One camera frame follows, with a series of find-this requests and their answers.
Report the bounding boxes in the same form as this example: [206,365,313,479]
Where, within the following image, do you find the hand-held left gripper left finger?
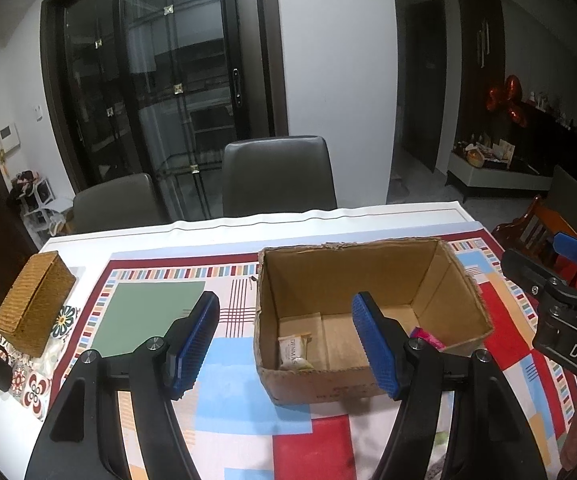
[24,291,220,480]

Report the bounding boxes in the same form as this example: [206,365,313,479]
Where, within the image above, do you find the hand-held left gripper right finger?
[352,291,559,480]

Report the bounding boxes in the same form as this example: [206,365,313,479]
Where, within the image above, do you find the cardboard box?
[253,237,495,407]

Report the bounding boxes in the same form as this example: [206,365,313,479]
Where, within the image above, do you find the brown wooden chair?
[491,194,577,271]

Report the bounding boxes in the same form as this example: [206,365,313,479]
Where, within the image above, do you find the pink snack packet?
[409,327,447,351]

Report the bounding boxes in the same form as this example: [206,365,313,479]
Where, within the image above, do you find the cream snack packet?
[277,335,314,372]

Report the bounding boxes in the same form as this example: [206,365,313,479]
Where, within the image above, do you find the colourful patterned tablecloth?
[43,232,577,480]

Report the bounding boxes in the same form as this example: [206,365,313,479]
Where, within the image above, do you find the white low cabinet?
[445,149,554,205]

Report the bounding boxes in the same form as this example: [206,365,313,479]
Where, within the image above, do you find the dark sideboard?
[511,100,577,177]

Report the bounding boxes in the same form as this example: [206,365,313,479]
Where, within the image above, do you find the white table cover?
[37,202,482,311]

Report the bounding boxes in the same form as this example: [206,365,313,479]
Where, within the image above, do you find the grey leather chair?
[72,173,170,235]
[222,136,338,218]

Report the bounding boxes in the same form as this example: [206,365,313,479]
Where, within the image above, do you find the floral tile placemat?
[0,305,85,421]

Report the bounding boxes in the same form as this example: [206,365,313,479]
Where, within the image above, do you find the woven wicker box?
[0,251,76,358]

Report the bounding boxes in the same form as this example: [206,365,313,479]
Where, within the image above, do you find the red foil balloons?
[485,74,530,128]

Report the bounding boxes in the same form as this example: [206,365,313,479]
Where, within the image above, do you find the dark interior door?
[399,0,448,175]

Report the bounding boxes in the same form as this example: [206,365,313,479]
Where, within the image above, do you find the white cluttered shelf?
[7,169,75,238]

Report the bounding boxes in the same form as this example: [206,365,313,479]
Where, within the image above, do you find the glass sliding door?
[41,0,289,221]

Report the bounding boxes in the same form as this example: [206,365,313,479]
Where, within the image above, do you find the white wall intercom panel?
[0,122,21,151]

